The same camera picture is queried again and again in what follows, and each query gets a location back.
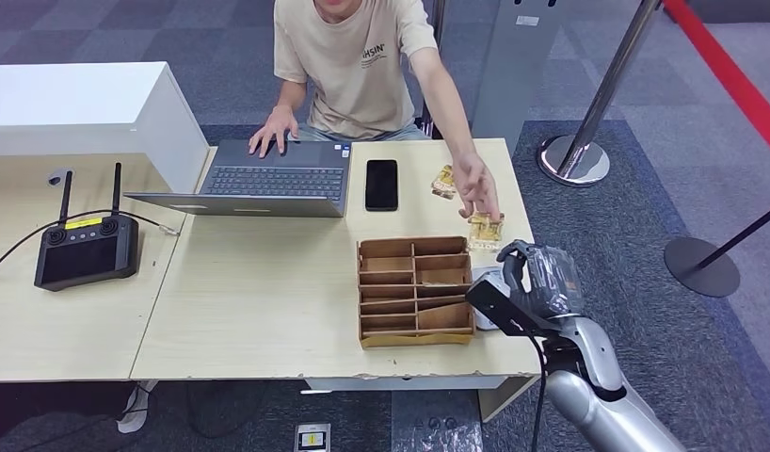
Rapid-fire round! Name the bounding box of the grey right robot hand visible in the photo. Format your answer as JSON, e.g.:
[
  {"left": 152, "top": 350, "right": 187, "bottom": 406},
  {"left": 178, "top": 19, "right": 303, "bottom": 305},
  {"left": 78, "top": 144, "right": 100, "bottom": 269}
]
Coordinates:
[{"left": 495, "top": 239, "right": 587, "bottom": 320}]

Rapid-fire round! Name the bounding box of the person's right hand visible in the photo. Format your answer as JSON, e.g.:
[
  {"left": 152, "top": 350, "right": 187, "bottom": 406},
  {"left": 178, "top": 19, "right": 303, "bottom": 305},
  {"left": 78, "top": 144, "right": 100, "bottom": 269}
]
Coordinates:
[{"left": 248, "top": 105, "right": 300, "bottom": 159}]

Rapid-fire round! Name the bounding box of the person's left hand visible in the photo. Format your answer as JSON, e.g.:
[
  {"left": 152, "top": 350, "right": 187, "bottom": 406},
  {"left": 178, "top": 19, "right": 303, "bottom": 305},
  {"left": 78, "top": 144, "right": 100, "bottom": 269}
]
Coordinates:
[{"left": 452, "top": 151, "right": 504, "bottom": 224}]

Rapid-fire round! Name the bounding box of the clear plastic hand wrap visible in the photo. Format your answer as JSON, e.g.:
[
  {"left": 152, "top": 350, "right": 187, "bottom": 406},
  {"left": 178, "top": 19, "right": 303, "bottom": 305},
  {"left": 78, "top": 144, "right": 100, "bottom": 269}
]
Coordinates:
[{"left": 524, "top": 244, "right": 587, "bottom": 319}]

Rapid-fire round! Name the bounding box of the white card reader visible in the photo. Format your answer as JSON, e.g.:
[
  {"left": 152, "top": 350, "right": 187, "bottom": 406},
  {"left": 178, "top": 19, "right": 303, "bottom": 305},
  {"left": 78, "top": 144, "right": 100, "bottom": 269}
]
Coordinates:
[{"left": 471, "top": 266, "right": 505, "bottom": 331}]

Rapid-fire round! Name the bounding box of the person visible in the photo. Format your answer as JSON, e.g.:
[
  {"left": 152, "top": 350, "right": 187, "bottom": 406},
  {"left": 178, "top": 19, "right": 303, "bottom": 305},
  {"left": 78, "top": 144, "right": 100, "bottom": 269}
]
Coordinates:
[{"left": 248, "top": 0, "right": 505, "bottom": 224}]

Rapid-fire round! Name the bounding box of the wooden card organizer box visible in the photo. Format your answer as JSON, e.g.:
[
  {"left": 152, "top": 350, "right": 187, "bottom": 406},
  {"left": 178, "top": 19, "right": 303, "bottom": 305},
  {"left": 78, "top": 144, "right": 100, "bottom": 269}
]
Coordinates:
[{"left": 357, "top": 235, "right": 476, "bottom": 349}]

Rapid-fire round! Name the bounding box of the grey laptop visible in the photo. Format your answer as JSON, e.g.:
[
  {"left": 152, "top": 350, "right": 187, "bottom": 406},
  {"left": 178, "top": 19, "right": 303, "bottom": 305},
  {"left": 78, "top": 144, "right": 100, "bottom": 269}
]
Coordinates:
[{"left": 123, "top": 137, "right": 354, "bottom": 218}]

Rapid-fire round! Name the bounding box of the black smartphone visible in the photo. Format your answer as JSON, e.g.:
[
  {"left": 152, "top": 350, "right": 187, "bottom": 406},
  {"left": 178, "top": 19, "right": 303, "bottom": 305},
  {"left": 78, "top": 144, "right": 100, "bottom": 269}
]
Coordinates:
[{"left": 364, "top": 159, "right": 400, "bottom": 212}]

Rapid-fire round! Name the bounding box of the grey kiosk stand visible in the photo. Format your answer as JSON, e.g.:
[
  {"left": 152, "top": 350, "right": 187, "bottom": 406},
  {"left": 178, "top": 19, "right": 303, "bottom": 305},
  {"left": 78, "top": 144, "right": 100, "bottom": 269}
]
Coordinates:
[{"left": 471, "top": 0, "right": 569, "bottom": 157}]

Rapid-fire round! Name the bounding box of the black stanchion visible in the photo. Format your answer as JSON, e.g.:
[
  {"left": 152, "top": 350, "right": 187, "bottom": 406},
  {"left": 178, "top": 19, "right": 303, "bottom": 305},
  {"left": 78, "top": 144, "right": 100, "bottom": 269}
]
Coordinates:
[{"left": 664, "top": 199, "right": 770, "bottom": 299}]

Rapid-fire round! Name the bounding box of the plastic covered floor panel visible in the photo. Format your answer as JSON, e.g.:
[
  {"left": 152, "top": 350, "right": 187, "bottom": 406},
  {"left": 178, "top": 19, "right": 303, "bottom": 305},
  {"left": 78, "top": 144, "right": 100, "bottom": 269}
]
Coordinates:
[{"left": 391, "top": 389, "right": 484, "bottom": 452}]

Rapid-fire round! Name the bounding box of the white cabinet box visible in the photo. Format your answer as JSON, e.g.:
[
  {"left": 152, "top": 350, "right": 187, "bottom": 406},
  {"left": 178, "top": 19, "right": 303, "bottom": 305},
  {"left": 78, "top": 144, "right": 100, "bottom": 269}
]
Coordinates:
[{"left": 0, "top": 60, "right": 210, "bottom": 195}]

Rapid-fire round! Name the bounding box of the black remote controller with antennas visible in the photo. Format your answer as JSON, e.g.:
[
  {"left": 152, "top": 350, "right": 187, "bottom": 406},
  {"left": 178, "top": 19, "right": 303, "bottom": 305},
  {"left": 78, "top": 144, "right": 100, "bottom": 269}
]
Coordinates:
[{"left": 34, "top": 163, "right": 140, "bottom": 293}]

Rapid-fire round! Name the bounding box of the red barrier belt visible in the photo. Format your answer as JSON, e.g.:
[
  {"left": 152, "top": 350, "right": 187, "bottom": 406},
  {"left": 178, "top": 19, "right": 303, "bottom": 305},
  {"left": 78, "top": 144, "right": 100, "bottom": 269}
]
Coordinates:
[{"left": 662, "top": 0, "right": 770, "bottom": 165}]

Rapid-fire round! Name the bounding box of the silver floor socket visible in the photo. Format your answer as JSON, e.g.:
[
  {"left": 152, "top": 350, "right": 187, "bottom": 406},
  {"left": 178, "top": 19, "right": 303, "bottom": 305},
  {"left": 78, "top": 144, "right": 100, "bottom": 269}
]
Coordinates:
[{"left": 294, "top": 423, "right": 332, "bottom": 452}]

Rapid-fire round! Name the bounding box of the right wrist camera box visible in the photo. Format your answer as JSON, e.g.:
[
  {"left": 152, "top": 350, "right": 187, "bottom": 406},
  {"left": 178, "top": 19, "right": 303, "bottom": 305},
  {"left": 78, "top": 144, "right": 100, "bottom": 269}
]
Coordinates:
[{"left": 466, "top": 276, "right": 545, "bottom": 339}]

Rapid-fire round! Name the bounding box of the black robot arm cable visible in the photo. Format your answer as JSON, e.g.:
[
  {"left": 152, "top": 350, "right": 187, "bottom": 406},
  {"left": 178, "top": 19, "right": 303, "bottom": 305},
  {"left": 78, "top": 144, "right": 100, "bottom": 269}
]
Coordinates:
[{"left": 526, "top": 333, "right": 550, "bottom": 452}]

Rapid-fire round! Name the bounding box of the chrome stanchion post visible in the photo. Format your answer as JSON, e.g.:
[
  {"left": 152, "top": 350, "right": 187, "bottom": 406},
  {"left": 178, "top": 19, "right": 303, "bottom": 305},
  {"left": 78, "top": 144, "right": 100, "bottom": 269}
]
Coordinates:
[{"left": 537, "top": 0, "right": 664, "bottom": 187}]

